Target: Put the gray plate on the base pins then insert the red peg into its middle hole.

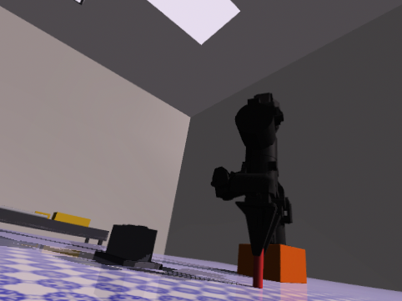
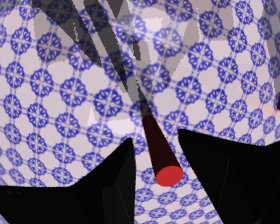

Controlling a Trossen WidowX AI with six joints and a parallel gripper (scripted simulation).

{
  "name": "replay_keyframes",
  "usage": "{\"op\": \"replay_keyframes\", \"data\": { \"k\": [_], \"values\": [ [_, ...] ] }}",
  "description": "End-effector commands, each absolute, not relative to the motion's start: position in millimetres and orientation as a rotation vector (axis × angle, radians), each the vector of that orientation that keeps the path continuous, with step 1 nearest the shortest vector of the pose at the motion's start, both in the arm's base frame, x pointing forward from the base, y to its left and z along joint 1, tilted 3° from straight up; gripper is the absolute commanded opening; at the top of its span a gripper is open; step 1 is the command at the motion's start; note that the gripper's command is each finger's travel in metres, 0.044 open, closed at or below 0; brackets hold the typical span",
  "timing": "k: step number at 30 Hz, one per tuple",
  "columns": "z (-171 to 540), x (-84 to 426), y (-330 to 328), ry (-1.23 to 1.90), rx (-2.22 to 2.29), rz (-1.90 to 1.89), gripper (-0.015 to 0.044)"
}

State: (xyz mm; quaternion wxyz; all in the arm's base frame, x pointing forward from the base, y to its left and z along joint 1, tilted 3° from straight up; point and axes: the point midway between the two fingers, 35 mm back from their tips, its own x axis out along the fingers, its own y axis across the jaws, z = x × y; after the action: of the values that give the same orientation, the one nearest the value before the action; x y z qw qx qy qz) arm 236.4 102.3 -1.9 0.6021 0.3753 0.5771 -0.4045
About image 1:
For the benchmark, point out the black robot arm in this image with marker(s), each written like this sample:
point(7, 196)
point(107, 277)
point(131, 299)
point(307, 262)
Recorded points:
point(257, 123)

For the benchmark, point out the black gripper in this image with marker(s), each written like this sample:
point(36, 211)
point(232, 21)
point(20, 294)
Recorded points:
point(259, 185)

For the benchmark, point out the red peg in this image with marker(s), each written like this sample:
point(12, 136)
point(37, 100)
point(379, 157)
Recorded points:
point(258, 271)

